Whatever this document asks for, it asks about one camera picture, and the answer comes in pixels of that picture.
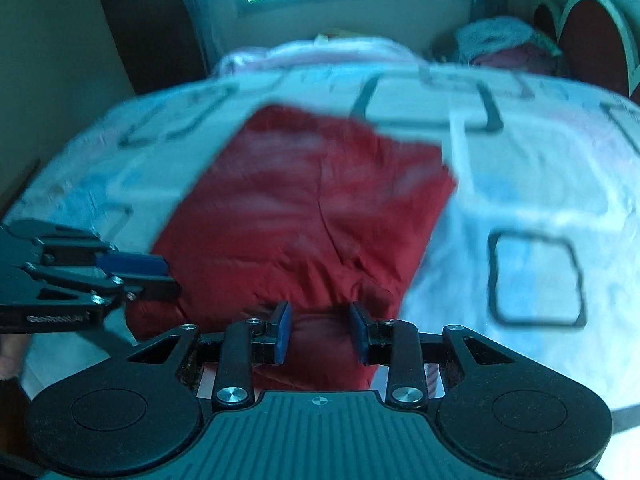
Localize red quilted down jacket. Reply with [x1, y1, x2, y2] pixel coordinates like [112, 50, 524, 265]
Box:
[126, 105, 456, 391]

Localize person's left hand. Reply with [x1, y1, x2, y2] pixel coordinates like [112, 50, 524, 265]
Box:
[0, 334, 32, 380]

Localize patterned white bed quilt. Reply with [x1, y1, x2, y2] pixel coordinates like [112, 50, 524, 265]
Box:
[8, 63, 639, 479]

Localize dark wooden wardrobe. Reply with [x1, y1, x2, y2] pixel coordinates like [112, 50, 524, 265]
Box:
[100, 0, 205, 96]

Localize pink folded blanket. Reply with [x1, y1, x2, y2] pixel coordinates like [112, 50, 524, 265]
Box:
[212, 36, 424, 78]

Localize grey and red pillows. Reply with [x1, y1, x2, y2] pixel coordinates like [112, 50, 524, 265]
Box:
[428, 16, 568, 77]

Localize red scalloped headboard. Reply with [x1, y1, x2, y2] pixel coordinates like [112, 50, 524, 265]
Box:
[533, 0, 639, 103]

